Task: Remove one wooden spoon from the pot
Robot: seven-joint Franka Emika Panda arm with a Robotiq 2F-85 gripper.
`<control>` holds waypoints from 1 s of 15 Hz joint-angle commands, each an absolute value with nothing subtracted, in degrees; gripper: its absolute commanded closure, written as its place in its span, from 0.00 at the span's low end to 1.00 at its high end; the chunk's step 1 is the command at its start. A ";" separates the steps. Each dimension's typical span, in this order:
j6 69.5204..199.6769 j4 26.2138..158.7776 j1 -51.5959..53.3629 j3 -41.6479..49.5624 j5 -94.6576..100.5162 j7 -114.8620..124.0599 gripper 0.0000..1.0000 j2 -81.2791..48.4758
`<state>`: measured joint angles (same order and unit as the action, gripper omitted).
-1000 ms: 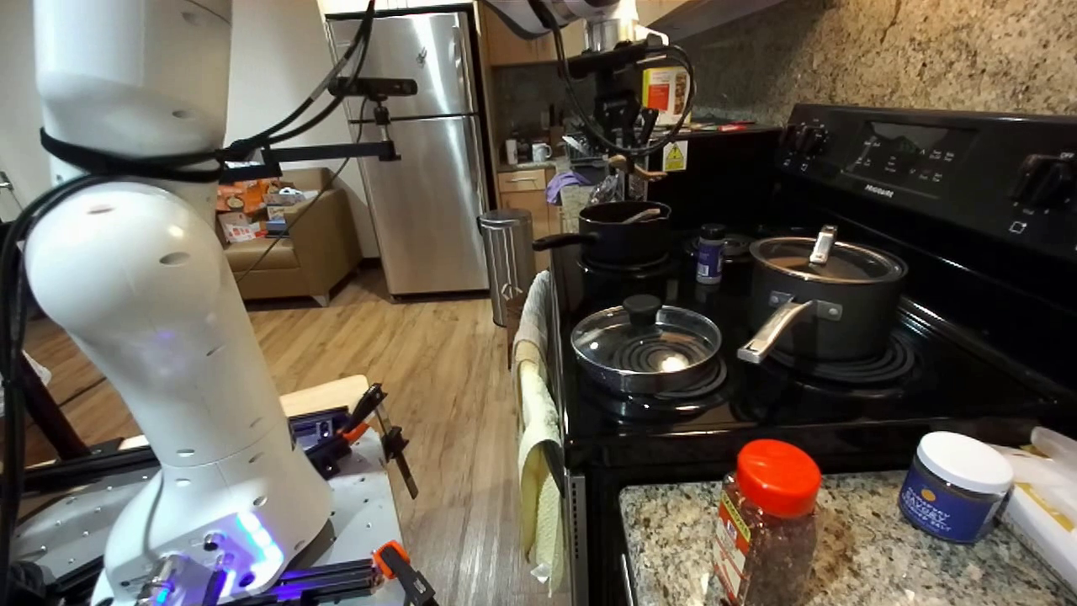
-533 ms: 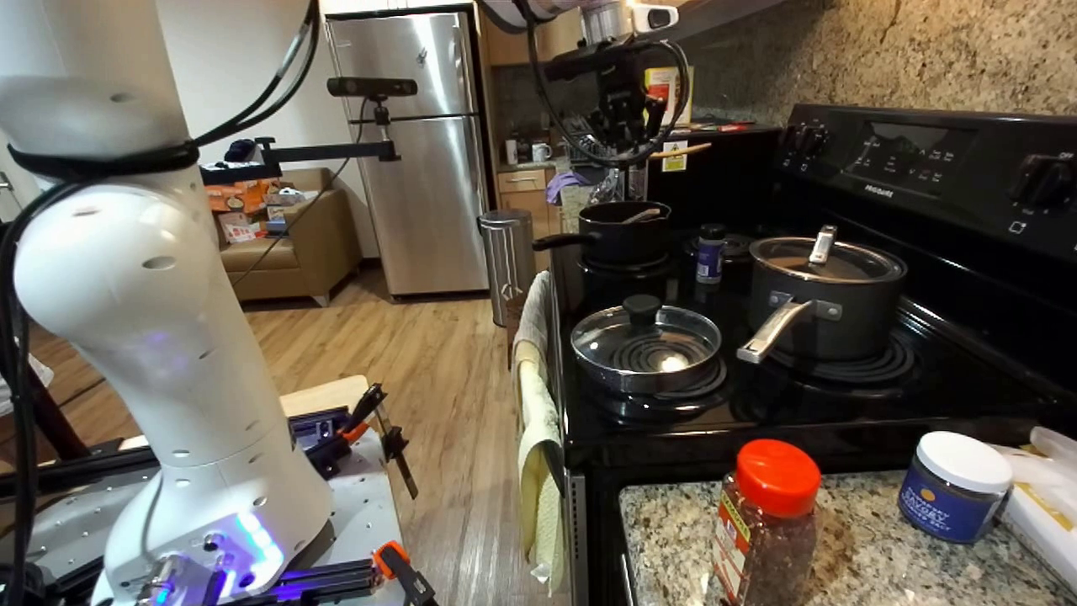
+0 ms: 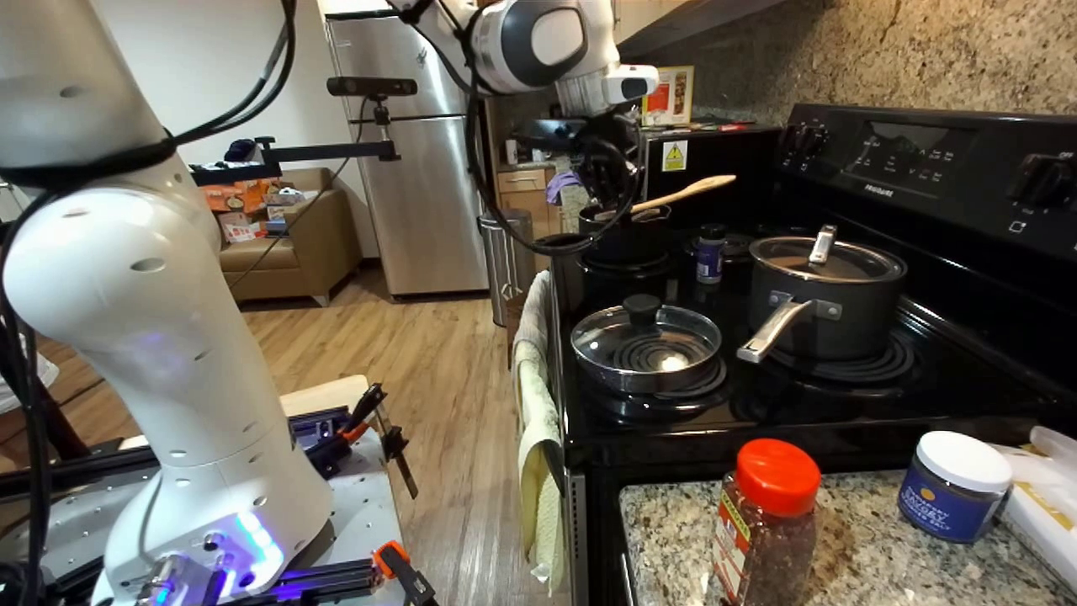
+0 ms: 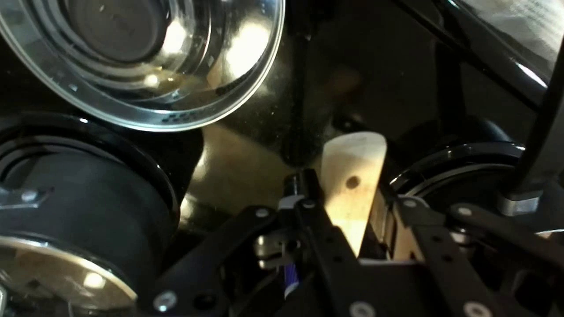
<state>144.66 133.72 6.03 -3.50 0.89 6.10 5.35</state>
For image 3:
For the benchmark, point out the black electric stove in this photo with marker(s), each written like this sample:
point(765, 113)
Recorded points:
point(964, 370)

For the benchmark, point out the light wooden wall cabinet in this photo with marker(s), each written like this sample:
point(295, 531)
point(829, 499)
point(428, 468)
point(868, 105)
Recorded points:
point(643, 18)

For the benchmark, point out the wooden spoon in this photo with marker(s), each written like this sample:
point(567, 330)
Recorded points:
point(686, 193)

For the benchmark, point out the black countertop appliance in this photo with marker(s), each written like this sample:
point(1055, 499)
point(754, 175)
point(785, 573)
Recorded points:
point(719, 155)

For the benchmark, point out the glass pot lid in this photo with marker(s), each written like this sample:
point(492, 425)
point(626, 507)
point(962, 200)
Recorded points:
point(829, 260)

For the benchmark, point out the orange and black clamp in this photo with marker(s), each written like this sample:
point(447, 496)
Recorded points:
point(380, 433)
point(373, 573)

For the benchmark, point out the black camera mounting bar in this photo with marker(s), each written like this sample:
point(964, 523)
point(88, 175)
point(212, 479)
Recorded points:
point(314, 154)

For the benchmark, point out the brown sofa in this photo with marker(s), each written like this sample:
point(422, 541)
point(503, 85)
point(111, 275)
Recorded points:
point(297, 255)

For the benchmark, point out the grey metal rack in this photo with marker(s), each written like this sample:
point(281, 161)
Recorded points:
point(505, 269)

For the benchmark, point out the white plastic packaging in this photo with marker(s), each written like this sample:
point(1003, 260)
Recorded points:
point(1046, 507)

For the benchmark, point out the blue jar with white lid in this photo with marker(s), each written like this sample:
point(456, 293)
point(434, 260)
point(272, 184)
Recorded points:
point(949, 492)

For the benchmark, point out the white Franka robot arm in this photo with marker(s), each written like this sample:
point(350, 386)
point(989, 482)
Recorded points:
point(147, 313)

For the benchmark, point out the robot base mounting table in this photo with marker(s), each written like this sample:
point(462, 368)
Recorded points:
point(359, 517)

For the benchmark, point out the glass lid with black knob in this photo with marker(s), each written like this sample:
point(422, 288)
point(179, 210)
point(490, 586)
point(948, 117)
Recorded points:
point(643, 345)

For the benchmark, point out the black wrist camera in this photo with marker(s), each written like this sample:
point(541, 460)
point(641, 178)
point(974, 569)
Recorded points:
point(543, 130)

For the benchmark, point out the spice jar with red lid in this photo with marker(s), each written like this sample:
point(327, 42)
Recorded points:
point(770, 527)

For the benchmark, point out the black stereo camera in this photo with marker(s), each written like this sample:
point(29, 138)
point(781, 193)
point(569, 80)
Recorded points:
point(373, 85)

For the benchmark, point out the red and yellow box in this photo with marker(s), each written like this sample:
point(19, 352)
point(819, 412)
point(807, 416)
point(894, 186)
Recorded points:
point(668, 94)

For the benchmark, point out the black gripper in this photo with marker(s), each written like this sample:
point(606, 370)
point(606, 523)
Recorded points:
point(606, 154)

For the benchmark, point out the orange bag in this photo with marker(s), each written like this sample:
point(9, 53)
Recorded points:
point(236, 200)

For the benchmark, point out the small dark spice bottle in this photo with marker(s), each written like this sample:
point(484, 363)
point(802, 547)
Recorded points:
point(709, 258)

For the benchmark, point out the pale yellow dish towel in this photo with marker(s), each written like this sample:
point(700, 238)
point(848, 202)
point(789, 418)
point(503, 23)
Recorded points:
point(536, 425)

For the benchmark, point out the stainless steel refrigerator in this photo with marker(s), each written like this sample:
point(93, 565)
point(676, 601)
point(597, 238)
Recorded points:
point(422, 202)

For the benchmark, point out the black pot holding spoons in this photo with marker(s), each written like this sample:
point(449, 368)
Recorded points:
point(624, 250)

